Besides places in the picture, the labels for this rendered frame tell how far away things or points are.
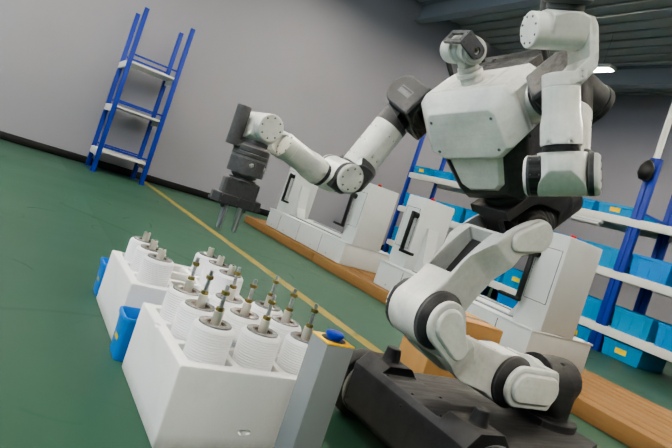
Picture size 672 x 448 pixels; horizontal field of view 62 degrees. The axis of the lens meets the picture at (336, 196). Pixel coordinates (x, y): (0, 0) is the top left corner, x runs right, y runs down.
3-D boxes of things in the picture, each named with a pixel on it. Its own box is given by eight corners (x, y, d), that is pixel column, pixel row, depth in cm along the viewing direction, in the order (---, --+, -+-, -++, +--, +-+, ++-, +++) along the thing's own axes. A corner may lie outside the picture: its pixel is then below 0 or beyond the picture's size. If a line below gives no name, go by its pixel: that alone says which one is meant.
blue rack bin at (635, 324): (635, 334, 560) (642, 314, 560) (673, 349, 527) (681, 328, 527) (607, 326, 534) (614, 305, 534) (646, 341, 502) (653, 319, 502)
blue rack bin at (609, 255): (606, 269, 602) (612, 250, 602) (640, 279, 570) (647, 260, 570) (580, 259, 575) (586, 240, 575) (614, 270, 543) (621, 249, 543)
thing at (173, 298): (181, 368, 139) (205, 300, 139) (143, 359, 137) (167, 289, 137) (184, 355, 149) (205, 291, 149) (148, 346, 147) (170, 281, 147)
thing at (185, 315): (150, 378, 128) (175, 303, 128) (162, 365, 137) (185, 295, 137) (190, 391, 128) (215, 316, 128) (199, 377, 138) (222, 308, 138)
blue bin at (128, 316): (205, 358, 171) (218, 321, 171) (216, 374, 162) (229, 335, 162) (105, 345, 156) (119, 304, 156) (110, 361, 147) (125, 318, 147)
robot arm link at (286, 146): (233, 127, 135) (273, 158, 142) (247, 130, 128) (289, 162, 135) (247, 105, 136) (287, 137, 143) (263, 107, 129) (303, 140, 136)
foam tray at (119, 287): (201, 317, 213) (216, 272, 213) (234, 359, 179) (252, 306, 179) (95, 298, 193) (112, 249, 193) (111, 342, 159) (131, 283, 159)
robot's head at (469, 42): (475, 49, 133) (456, 25, 130) (495, 51, 125) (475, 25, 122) (457, 69, 133) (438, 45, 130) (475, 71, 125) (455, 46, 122)
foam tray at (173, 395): (253, 382, 166) (272, 324, 166) (312, 455, 132) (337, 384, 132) (120, 367, 145) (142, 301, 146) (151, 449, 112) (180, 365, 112)
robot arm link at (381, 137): (336, 195, 156) (385, 134, 158) (359, 208, 145) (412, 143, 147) (309, 170, 150) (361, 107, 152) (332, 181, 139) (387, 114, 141)
